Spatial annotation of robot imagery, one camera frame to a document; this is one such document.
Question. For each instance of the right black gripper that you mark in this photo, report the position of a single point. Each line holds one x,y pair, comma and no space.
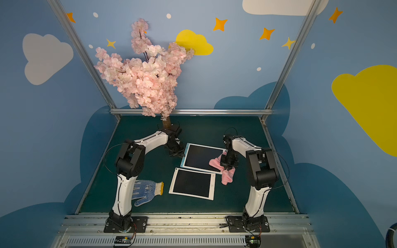
229,159

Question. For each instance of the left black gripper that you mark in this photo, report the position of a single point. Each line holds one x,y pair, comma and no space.
176,148

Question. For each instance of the pink cloth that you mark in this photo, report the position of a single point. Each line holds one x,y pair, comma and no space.
227,175

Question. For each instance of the white drawing tablet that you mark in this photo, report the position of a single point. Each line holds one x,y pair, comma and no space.
193,183
197,157

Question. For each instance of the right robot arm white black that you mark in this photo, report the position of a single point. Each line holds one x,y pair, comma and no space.
262,174

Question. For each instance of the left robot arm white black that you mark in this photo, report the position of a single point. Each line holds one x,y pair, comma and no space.
129,164

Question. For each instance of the blue dotted work glove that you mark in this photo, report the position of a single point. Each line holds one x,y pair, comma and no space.
145,191

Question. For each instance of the pink cherry blossom tree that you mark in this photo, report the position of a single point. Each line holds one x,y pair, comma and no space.
149,83

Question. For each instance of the right green circuit board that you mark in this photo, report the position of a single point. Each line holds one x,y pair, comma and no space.
252,241

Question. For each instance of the green circuit board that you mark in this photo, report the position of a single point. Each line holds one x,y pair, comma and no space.
123,241
252,241

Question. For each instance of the left green circuit board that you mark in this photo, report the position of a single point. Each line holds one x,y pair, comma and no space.
123,241

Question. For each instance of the aluminium frame rails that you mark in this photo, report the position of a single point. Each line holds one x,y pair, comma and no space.
310,17

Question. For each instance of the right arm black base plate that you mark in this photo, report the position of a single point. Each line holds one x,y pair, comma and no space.
238,224

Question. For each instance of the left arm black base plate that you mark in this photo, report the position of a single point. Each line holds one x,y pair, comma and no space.
118,224

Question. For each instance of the aluminium front mounting rail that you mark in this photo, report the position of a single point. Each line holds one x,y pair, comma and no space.
177,230

